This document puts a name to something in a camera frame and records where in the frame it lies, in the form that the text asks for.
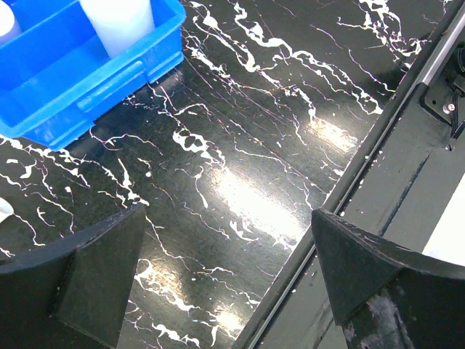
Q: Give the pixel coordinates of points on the squeeze bottle red cap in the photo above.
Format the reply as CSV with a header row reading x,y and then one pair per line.
x,y
119,24

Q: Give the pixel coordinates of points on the blue compartment bin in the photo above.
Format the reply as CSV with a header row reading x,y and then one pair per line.
x,y
57,79

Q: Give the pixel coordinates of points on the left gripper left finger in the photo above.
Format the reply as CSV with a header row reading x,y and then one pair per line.
x,y
73,292

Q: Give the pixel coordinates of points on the small white crucible cup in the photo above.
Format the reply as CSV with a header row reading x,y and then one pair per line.
x,y
9,26

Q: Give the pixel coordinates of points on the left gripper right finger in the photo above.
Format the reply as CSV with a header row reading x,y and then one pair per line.
x,y
384,295

